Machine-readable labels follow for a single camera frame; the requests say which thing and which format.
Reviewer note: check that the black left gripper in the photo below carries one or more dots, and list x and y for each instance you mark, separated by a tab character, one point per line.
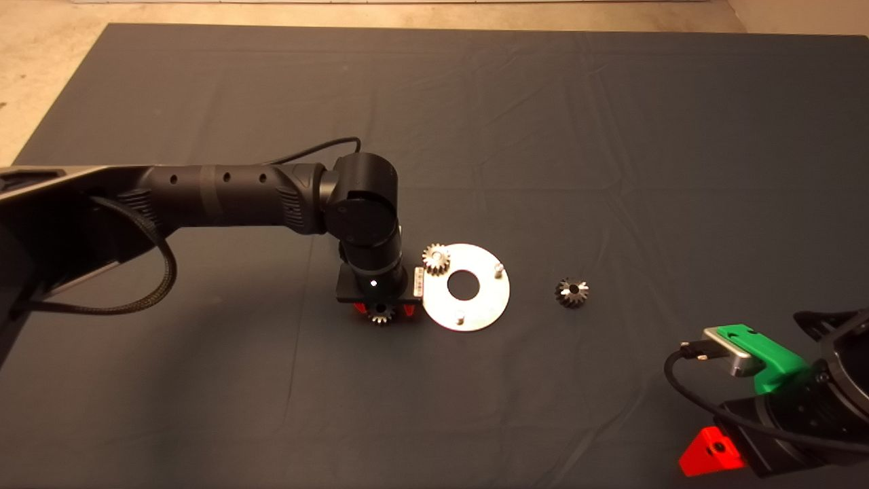
390	292

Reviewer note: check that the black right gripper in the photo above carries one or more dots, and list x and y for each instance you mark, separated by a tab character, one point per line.
794	424

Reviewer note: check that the steel planetary gear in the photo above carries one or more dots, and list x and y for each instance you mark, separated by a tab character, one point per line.
434	269
380	320
567	299

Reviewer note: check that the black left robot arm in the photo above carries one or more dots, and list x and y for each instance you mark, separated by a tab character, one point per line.
224	197

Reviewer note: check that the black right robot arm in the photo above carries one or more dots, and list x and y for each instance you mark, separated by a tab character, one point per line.
848	353

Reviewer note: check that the round metal carrier plate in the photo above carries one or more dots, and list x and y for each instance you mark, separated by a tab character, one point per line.
482	312

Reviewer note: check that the dark grey table cloth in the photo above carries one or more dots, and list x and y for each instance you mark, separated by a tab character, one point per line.
611	136

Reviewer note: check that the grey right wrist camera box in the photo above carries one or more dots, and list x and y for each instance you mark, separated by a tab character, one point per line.
743	363

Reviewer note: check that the green right camera mount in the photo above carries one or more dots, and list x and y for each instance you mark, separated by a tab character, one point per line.
781	367

